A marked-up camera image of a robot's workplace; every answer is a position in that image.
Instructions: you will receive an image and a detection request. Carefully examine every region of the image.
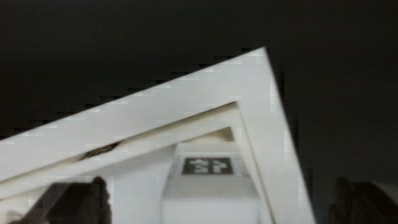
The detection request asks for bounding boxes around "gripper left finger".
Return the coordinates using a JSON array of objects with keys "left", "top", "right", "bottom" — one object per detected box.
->
[{"left": 16, "top": 177, "right": 112, "bottom": 224}]

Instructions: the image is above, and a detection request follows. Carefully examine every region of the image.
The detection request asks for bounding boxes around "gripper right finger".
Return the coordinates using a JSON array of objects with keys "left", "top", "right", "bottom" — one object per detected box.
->
[{"left": 328, "top": 177, "right": 398, "bottom": 224}]

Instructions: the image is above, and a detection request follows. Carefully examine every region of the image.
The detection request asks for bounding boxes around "white leg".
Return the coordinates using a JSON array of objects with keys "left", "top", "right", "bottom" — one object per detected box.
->
[{"left": 160, "top": 142, "right": 261, "bottom": 224}]

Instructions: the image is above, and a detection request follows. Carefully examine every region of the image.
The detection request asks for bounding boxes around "white square tabletop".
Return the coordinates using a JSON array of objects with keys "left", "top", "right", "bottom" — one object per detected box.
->
[{"left": 0, "top": 103, "right": 273, "bottom": 224}]

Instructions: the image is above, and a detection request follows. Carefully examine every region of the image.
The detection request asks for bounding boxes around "white obstacle fence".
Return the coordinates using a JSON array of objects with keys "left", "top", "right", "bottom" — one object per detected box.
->
[{"left": 0, "top": 46, "right": 318, "bottom": 224}]

